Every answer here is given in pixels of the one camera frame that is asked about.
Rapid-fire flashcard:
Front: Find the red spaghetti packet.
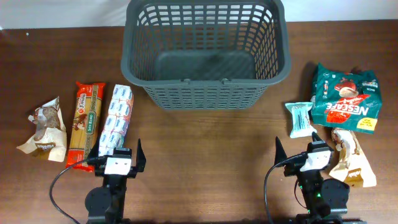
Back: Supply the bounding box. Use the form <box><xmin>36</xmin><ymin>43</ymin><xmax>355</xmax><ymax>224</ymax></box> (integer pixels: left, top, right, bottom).
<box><xmin>66</xmin><ymin>82</ymin><xmax>106</xmax><ymax>168</ymax></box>

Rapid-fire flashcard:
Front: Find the white Kleenex tissue pack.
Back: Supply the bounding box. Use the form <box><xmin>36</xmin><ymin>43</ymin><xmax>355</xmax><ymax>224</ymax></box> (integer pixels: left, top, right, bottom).
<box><xmin>98</xmin><ymin>85</ymin><xmax>134</xmax><ymax>156</ymax></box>

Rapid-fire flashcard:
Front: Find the grey plastic lattice basket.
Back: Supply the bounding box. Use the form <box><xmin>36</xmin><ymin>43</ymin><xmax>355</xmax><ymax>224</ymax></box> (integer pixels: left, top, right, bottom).
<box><xmin>121</xmin><ymin>0</ymin><xmax>292</xmax><ymax>110</ymax></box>

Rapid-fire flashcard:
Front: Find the beige cookie snack bag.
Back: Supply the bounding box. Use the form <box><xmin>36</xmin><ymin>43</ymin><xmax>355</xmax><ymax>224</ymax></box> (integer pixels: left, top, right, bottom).
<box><xmin>329</xmin><ymin>128</ymin><xmax>377</xmax><ymax>188</ymax></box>

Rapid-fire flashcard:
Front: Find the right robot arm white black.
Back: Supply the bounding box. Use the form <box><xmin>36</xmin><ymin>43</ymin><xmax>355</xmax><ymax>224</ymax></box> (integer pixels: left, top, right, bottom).
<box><xmin>272</xmin><ymin>133</ymin><xmax>363</xmax><ymax>224</ymax></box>

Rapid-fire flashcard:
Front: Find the green Nescafe coffee bag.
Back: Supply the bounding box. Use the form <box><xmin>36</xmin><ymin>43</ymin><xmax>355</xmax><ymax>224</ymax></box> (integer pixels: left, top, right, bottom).
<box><xmin>311</xmin><ymin>64</ymin><xmax>382</xmax><ymax>134</ymax></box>

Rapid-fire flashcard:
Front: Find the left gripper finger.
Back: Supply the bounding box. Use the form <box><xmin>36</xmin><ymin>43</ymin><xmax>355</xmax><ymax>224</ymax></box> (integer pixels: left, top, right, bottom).
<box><xmin>136</xmin><ymin>139</ymin><xmax>146</xmax><ymax>172</ymax></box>
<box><xmin>87</xmin><ymin>138</ymin><xmax>100</xmax><ymax>159</ymax></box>

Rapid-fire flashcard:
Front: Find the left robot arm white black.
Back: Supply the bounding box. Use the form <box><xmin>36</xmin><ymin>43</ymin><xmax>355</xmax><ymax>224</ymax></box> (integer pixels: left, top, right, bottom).
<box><xmin>85</xmin><ymin>141</ymin><xmax>146</xmax><ymax>224</ymax></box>

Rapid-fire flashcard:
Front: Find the beige brown snack bag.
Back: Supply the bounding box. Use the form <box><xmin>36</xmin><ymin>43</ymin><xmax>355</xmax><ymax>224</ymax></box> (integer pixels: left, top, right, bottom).
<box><xmin>16</xmin><ymin>97</ymin><xmax>67</xmax><ymax>162</ymax></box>

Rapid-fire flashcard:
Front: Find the teal wet wipes packet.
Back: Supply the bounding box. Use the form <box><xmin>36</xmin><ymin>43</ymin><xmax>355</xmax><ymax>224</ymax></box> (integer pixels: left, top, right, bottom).
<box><xmin>285</xmin><ymin>102</ymin><xmax>317</xmax><ymax>138</ymax></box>

